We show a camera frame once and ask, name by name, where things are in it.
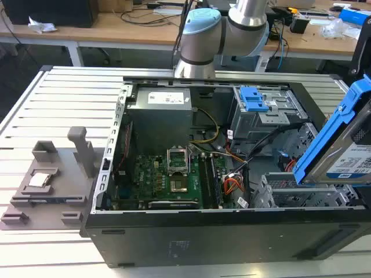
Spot black disk data wire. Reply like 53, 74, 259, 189
243, 122, 304, 167

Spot silver CPU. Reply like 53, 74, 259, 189
27, 173, 50, 187

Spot small black box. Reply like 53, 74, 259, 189
289, 16, 310, 34

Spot clear plastic bag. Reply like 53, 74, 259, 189
321, 19, 352, 39

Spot white crumpled paper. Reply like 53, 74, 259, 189
27, 16, 57, 34

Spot yellow black wire bundle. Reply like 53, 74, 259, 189
190, 107, 220, 144

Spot grey drive cage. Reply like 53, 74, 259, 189
228, 85, 308, 140

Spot black PC case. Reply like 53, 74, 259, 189
79, 75, 371, 269

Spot black graphics card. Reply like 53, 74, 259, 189
147, 200, 201, 210

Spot CPU socket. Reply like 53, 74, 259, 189
169, 178, 190, 194

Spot hard disk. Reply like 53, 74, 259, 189
292, 74, 371, 186

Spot grey power supply unit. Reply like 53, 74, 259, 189
127, 86, 194, 145

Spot large black box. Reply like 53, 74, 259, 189
2, 0, 99, 28

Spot green motherboard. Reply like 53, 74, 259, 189
111, 152, 232, 210

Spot wooden desk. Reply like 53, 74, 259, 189
0, 0, 371, 62

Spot blue cardboard box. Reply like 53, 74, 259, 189
339, 6, 371, 27

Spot metal socket cover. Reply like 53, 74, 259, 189
166, 147, 190, 178

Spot grey parts rack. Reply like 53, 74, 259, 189
0, 126, 103, 231

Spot grey metal disk bay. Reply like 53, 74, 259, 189
250, 172, 363, 210

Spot coloured disk power wire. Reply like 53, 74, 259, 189
222, 177, 246, 194

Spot blue drive carrier latch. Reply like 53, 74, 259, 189
239, 86, 270, 112

